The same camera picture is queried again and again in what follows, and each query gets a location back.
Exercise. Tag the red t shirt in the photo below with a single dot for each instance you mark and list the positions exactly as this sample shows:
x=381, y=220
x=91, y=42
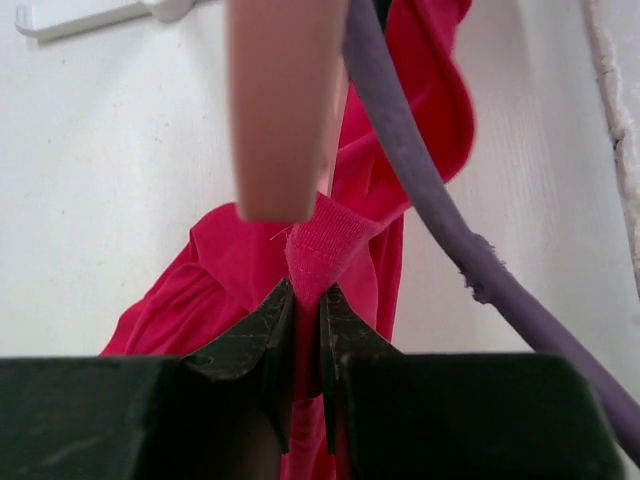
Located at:
x=354, y=238

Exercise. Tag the pink hanger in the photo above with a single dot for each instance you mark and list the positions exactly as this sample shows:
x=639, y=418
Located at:
x=287, y=92

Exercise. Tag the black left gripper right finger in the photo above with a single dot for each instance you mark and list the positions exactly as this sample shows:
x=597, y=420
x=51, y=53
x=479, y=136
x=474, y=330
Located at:
x=391, y=415

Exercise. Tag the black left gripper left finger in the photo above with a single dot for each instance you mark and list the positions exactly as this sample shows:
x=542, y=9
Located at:
x=221, y=412

